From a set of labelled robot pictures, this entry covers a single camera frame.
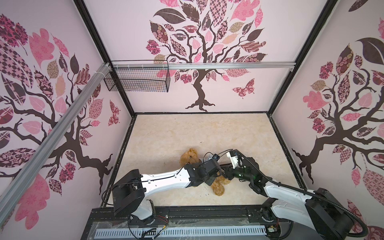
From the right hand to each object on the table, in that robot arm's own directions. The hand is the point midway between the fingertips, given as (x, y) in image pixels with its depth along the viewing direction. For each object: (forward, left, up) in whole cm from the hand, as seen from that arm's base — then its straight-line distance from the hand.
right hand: (218, 166), depth 81 cm
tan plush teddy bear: (+6, +15, +1) cm, 16 cm away
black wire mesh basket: (+52, +49, +25) cm, 76 cm away
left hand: (-4, +5, -2) cm, 7 cm away
